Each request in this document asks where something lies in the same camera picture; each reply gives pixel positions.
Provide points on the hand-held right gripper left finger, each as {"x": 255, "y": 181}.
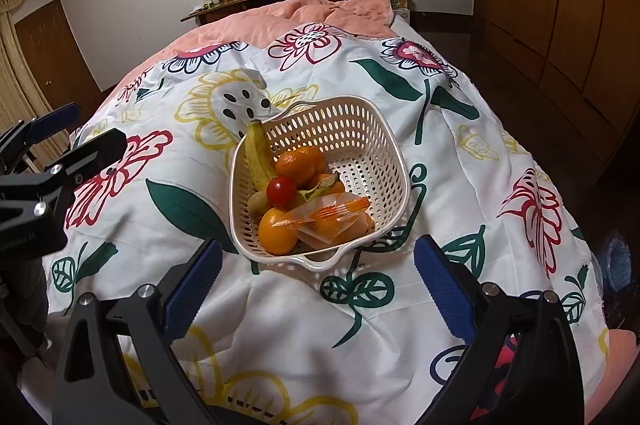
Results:
{"x": 195, "y": 285}

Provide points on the cardboard box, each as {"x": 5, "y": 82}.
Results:
{"x": 400, "y": 2}

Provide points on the yellow banana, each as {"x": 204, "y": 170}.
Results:
{"x": 257, "y": 155}

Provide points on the floral printed bedsheet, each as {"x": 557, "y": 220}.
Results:
{"x": 450, "y": 155}

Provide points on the brown kiwi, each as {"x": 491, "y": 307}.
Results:
{"x": 260, "y": 201}

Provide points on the red tomato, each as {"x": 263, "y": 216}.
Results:
{"x": 280, "y": 191}

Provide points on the orange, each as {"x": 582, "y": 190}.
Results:
{"x": 335, "y": 225}

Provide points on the pink blanket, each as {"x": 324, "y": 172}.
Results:
{"x": 300, "y": 12}

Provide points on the white perforated plastic basket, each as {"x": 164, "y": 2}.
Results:
{"x": 350, "y": 145}

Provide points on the wooden door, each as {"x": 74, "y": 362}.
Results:
{"x": 55, "y": 55}

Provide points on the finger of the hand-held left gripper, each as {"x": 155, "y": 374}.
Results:
{"x": 55, "y": 117}
{"x": 95, "y": 155}

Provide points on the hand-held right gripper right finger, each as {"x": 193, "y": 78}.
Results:
{"x": 445, "y": 290}

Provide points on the blue plastic object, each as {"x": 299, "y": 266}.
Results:
{"x": 617, "y": 260}

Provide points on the small glass jars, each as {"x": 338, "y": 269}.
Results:
{"x": 212, "y": 0}

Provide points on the wooden wardrobe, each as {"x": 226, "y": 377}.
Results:
{"x": 550, "y": 5}

